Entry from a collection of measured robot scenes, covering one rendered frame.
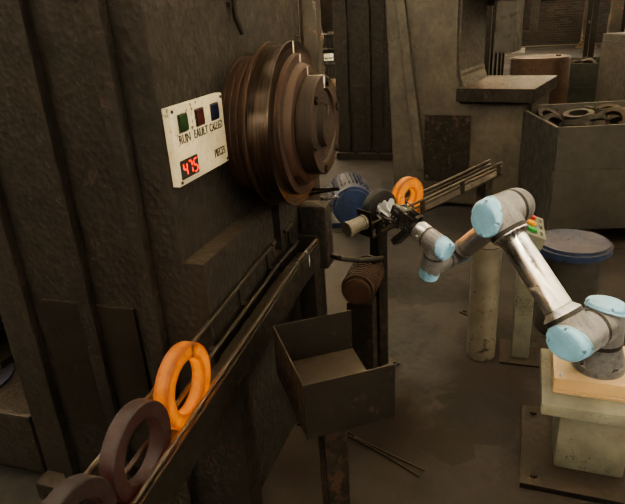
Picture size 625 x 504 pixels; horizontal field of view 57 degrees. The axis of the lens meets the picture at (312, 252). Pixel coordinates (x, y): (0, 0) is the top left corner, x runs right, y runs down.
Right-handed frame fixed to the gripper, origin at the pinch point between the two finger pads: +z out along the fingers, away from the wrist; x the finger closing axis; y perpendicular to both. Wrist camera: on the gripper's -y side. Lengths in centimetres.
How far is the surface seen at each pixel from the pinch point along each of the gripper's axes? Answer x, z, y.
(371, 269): 13.5, -14.6, -15.3
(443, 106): -182, 120, -35
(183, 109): 88, -11, 58
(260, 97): 65, -8, 56
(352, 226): 16.1, -3.0, -2.2
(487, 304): -33, -40, -33
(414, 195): -18.6, -0.4, 0.7
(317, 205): 31.4, 0.9, 9.0
